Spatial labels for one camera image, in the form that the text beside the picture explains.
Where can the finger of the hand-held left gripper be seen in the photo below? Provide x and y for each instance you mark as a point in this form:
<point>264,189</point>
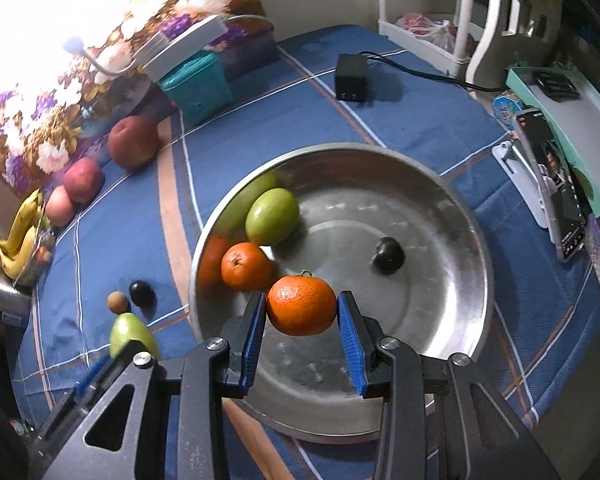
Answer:
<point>92,377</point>

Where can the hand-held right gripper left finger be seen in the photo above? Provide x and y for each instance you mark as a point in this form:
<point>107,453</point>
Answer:
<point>252,340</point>

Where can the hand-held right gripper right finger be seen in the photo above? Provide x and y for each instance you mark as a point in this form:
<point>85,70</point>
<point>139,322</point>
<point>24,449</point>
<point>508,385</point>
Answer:
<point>352,345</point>

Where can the green jujube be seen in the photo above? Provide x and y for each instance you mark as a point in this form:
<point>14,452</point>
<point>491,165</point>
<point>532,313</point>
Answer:
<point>272,216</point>
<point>130,334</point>

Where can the orange tangerine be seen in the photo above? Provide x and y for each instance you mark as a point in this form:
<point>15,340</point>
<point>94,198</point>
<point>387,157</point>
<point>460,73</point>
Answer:
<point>246,266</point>
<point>301,305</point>

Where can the brown longan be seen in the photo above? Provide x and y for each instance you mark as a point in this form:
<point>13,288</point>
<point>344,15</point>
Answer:
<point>118,303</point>

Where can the dark plum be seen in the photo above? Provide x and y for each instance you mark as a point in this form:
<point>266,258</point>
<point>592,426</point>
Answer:
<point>141,294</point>
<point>388,256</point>

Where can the stainless steel basin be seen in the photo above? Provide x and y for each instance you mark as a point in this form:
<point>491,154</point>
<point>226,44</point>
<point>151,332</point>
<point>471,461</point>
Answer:
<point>430,260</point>

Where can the stainless steel kettle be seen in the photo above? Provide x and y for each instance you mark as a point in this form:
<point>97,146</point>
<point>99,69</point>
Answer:
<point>0,295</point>

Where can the clear plastic food tray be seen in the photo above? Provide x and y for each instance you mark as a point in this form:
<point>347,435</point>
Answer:
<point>40,255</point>

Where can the bunch of yellow bananas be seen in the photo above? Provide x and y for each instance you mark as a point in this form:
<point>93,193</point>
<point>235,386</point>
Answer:
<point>17,240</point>

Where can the pink apple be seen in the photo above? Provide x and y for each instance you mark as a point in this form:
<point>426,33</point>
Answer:
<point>59,207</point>

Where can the large dark red apple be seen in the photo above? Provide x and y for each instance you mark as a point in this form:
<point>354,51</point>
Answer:
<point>134,142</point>

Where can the white phone stand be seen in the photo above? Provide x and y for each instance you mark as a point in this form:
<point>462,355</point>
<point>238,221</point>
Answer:
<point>522,180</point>

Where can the black smartphone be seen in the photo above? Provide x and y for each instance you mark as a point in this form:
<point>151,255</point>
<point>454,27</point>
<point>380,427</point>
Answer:
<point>555,190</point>

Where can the teal plastic container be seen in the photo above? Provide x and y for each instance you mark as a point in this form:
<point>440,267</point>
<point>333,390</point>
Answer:
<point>197,87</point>

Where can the black power adapter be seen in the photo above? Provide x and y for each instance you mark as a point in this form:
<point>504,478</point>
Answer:
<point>351,77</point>

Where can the round blue sticker pack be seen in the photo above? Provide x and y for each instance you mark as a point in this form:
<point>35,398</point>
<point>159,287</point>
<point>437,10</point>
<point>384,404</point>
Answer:
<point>507,110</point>

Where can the flower painting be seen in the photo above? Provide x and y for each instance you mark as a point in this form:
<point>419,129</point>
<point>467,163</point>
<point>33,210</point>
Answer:
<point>55,85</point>

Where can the white power strip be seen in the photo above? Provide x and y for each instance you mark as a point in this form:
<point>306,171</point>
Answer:
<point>185,42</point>

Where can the teal cardboard box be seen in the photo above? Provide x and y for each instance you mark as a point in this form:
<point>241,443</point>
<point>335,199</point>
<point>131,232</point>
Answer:
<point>580,130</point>

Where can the pink plastic bag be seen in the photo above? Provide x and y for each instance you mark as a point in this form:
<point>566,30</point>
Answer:
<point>430,30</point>

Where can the white plastic rack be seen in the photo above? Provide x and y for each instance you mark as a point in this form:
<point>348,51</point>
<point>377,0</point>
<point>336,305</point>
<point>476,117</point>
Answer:
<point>485,10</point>

